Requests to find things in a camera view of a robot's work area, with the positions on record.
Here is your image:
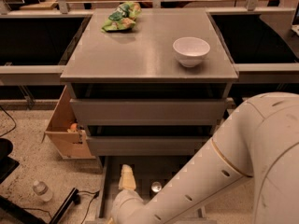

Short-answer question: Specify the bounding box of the cardboard box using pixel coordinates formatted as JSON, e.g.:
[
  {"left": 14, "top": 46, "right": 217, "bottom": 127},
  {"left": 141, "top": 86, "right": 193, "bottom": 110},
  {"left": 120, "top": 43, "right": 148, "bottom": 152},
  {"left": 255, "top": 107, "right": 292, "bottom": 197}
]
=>
[{"left": 45, "top": 88, "right": 93, "bottom": 159}]

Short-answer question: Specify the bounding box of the white bowl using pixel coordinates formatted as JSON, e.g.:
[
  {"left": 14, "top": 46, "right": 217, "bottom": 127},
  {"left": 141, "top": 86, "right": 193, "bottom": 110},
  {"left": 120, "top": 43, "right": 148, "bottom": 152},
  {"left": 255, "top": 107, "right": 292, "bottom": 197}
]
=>
[{"left": 173, "top": 37, "right": 210, "bottom": 67}]

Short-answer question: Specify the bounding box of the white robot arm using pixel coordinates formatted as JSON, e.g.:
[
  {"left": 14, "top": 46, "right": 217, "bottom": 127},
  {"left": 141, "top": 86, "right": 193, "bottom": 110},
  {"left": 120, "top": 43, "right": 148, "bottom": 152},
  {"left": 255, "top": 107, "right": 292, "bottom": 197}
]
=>
[{"left": 111, "top": 92, "right": 299, "bottom": 224}]

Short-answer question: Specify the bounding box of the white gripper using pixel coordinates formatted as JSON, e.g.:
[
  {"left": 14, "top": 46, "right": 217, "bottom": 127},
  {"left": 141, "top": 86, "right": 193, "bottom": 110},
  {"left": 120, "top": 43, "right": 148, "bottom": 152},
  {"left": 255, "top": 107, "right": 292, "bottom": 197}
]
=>
[{"left": 110, "top": 164, "right": 144, "bottom": 224}]

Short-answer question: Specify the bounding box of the grey bottom drawer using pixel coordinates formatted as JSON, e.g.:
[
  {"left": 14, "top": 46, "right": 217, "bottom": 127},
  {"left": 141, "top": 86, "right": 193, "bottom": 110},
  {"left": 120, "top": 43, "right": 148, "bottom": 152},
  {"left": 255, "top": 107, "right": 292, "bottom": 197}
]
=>
[{"left": 85, "top": 155, "right": 218, "bottom": 224}]

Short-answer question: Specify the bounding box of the black chair base left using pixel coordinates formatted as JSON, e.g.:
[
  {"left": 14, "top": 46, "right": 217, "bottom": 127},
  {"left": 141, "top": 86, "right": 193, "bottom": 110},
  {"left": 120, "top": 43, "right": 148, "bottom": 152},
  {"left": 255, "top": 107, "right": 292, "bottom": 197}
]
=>
[{"left": 0, "top": 137, "right": 81, "bottom": 224}]

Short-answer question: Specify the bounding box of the green soda can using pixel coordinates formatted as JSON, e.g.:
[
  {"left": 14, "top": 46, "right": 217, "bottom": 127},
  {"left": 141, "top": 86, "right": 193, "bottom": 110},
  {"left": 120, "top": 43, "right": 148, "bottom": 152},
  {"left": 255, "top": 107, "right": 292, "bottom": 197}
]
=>
[{"left": 150, "top": 181, "right": 163, "bottom": 194}]

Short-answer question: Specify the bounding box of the green chip bag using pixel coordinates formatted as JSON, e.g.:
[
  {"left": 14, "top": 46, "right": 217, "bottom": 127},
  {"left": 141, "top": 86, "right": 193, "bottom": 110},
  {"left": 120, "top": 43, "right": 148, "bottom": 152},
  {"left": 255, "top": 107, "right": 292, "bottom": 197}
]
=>
[{"left": 101, "top": 2, "right": 141, "bottom": 32}]

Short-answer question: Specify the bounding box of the grey middle drawer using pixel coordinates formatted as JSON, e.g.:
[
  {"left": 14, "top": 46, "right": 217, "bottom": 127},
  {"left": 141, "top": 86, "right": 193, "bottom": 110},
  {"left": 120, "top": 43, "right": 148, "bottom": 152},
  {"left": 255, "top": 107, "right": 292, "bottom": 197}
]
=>
[{"left": 87, "top": 136, "right": 208, "bottom": 156}]

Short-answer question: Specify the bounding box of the grey drawer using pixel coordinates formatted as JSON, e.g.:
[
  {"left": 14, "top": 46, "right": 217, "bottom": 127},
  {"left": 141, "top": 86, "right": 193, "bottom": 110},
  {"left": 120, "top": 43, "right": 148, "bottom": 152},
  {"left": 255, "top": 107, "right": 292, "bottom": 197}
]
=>
[
  {"left": 85, "top": 155, "right": 218, "bottom": 224},
  {"left": 87, "top": 136, "right": 208, "bottom": 156},
  {"left": 70, "top": 99, "right": 226, "bottom": 125}
]

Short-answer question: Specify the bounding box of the grey drawer cabinet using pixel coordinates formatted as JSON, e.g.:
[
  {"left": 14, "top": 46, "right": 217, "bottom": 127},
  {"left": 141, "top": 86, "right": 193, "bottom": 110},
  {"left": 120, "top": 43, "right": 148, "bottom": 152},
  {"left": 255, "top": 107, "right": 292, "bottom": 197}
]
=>
[{"left": 60, "top": 7, "right": 239, "bottom": 161}]

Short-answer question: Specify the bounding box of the clear plastic water bottle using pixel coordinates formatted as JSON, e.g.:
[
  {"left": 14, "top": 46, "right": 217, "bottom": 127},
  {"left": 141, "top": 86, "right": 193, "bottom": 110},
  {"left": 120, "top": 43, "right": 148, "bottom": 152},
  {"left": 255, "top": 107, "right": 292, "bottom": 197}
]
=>
[{"left": 33, "top": 180, "right": 53, "bottom": 202}]

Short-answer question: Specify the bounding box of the orange fruit in box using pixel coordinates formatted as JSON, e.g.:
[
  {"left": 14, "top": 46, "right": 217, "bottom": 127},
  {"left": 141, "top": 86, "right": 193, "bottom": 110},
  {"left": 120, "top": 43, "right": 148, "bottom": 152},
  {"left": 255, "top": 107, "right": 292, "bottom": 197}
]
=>
[{"left": 69, "top": 123, "right": 78, "bottom": 132}]

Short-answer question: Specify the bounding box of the grey top drawer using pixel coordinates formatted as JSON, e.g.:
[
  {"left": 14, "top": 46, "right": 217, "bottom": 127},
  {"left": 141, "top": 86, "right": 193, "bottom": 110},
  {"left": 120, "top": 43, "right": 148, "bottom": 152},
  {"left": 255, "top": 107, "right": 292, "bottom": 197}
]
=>
[{"left": 70, "top": 99, "right": 226, "bottom": 125}]

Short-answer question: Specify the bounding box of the black cable on floor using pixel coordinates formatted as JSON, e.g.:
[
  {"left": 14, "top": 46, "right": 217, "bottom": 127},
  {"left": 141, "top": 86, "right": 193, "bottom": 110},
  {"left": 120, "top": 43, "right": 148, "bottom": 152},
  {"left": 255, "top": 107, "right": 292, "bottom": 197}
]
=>
[{"left": 23, "top": 189, "right": 101, "bottom": 224}]

